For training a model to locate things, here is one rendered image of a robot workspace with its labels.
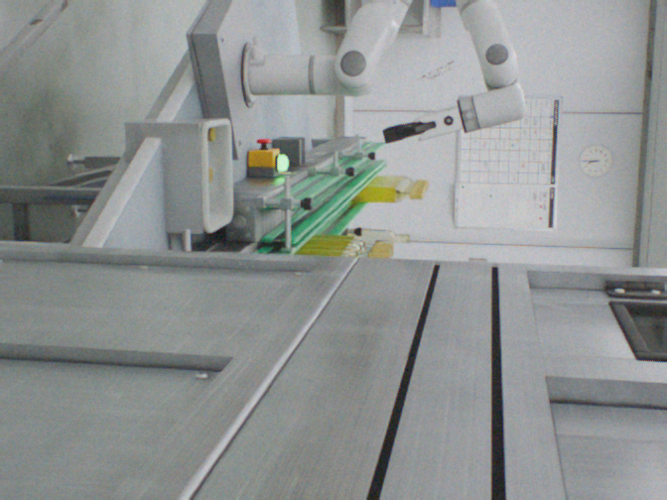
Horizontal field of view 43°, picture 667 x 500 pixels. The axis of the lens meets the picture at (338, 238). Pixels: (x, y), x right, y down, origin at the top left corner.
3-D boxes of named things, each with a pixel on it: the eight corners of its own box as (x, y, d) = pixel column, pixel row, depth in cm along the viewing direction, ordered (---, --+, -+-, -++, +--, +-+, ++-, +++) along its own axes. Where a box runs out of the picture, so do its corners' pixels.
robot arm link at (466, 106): (479, 131, 179) (466, 134, 179) (479, 128, 187) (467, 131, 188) (471, 96, 178) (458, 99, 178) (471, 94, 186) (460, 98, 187)
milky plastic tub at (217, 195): (167, 233, 173) (208, 235, 171) (163, 122, 168) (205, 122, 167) (196, 219, 190) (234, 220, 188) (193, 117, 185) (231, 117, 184)
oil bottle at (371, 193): (342, 201, 306) (422, 203, 302) (342, 186, 305) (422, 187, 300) (345, 199, 312) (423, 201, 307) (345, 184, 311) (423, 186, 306)
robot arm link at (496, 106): (512, 45, 181) (516, 66, 190) (464, 59, 184) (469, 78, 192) (528, 107, 176) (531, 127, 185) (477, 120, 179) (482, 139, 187)
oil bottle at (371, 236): (329, 245, 281) (408, 248, 277) (329, 228, 280) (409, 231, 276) (332, 243, 287) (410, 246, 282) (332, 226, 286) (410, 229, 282)
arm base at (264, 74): (238, 50, 197) (305, 49, 195) (249, 29, 207) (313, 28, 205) (246, 110, 206) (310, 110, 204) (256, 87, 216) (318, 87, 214)
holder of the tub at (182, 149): (167, 259, 174) (203, 260, 173) (161, 123, 169) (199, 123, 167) (195, 242, 191) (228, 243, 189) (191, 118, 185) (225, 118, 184)
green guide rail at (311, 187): (260, 210, 193) (295, 211, 191) (260, 205, 192) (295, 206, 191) (368, 144, 362) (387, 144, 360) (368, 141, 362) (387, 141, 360)
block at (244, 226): (224, 242, 191) (255, 243, 190) (223, 200, 189) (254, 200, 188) (229, 239, 194) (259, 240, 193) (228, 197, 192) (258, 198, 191)
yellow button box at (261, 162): (246, 177, 230) (273, 177, 228) (246, 149, 228) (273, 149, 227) (253, 174, 236) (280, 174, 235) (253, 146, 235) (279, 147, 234)
